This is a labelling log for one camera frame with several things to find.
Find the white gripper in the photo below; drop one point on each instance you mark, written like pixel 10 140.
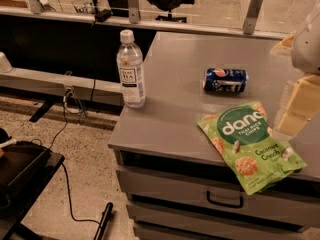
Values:
pixel 307 45

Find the blue pepsi can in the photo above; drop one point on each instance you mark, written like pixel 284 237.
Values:
pixel 225 80

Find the green rice chips bag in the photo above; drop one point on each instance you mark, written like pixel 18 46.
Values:
pixel 244 140

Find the clear tea bottle white cap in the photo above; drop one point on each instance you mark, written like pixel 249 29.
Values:
pixel 131 70

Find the grey drawer cabinet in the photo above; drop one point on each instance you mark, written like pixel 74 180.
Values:
pixel 166 164

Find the black power adapter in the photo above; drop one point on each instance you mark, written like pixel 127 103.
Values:
pixel 103 15

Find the grey desk beam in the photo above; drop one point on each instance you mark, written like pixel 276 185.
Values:
pixel 49 83

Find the black flat bar on floor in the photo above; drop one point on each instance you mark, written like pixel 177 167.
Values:
pixel 106 215

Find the black side table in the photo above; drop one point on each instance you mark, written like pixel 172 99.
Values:
pixel 25 170

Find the grey metal bracket right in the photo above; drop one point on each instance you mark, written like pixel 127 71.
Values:
pixel 252 16

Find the black drawer handle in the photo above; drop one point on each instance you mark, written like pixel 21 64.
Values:
pixel 233 203

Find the grey metal bracket middle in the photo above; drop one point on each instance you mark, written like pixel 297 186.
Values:
pixel 133 9

